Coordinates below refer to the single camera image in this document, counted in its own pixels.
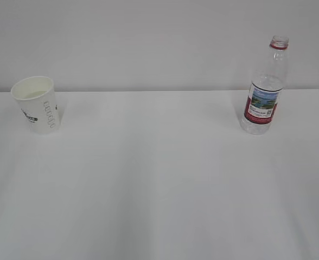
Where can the clear plastic water bottle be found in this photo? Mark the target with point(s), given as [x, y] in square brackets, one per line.
[266, 87]

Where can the white paper cup green logo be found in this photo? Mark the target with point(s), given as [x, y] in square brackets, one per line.
[36, 99]

